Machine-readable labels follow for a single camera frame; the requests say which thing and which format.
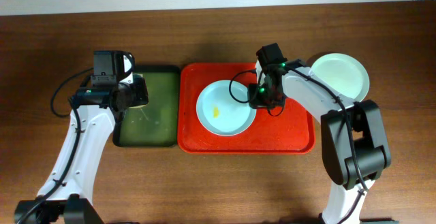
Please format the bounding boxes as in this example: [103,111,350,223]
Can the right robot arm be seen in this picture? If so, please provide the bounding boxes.
[255,59,392,223]

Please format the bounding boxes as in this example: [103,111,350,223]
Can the red plastic tray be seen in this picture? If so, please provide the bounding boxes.
[177,63,315,155]

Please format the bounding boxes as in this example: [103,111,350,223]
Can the white plate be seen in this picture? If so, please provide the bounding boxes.
[344,56,370,101]

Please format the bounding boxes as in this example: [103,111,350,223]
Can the dark green tray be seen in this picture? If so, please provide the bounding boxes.
[112,65,181,147]

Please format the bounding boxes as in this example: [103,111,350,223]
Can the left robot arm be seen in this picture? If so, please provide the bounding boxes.
[14,76,149,223]

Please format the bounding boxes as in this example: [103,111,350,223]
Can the green yellow sponge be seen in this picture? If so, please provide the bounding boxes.
[130,74,149,108]

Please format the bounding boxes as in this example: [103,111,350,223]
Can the light blue plate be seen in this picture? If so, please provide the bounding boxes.
[196,80,256,136]

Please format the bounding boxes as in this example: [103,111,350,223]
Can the light green plate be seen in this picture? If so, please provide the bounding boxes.
[311,53,349,96]

